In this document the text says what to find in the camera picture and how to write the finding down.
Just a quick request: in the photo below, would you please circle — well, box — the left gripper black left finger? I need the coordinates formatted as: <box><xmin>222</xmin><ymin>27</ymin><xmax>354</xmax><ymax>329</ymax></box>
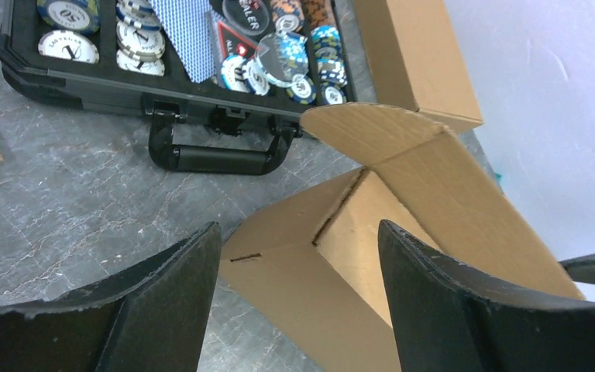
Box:
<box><xmin>0</xmin><ymin>222</ymin><xmax>222</xmax><ymax>371</ymax></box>

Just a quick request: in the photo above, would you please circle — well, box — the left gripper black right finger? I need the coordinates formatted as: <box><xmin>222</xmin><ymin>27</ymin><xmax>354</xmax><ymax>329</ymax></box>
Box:
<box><xmin>378</xmin><ymin>219</ymin><xmax>595</xmax><ymax>371</ymax></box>

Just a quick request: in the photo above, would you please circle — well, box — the folded brown cardboard box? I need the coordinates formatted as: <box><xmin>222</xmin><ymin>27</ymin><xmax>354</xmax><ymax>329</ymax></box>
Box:
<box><xmin>353</xmin><ymin>0</ymin><xmax>483</xmax><ymax>133</ymax></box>

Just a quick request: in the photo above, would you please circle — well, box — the black poker chip case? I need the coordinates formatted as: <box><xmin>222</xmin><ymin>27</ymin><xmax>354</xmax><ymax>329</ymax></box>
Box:
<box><xmin>0</xmin><ymin>0</ymin><xmax>360</xmax><ymax>177</ymax></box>

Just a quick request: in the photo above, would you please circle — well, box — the blue playing card deck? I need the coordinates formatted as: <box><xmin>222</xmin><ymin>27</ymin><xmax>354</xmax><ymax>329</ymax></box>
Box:
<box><xmin>150</xmin><ymin>0</ymin><xmax>218</xmax><ymax>84</ymax></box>

